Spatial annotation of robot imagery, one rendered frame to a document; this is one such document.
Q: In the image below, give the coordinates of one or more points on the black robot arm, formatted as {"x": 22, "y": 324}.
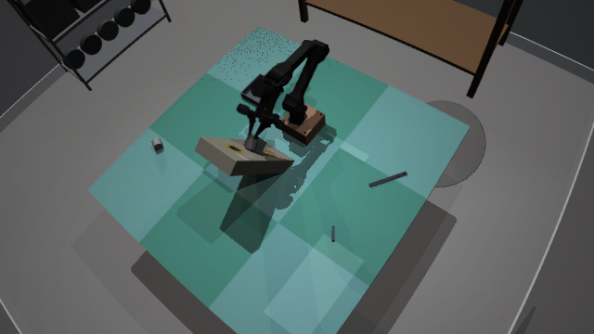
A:
{"x": 270, "y": 86}

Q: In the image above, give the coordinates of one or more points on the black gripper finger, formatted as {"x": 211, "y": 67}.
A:
{"x": 261, "y": 127}
{"x": 251, "y": 123}

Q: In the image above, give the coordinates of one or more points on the dark grey flat bar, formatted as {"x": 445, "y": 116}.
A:
{"x": 387, "y": 179}

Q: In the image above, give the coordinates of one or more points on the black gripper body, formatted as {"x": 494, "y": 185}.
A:
{"x": 245, "y": 110}

